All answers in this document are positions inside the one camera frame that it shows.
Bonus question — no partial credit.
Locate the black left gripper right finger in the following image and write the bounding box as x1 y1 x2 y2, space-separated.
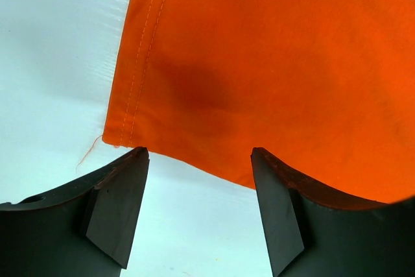
251 148 414 276

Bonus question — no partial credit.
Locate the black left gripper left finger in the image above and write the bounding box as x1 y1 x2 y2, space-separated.
1 147 149 276

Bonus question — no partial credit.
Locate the orange t shirt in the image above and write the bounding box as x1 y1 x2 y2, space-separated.
100 0 414 202

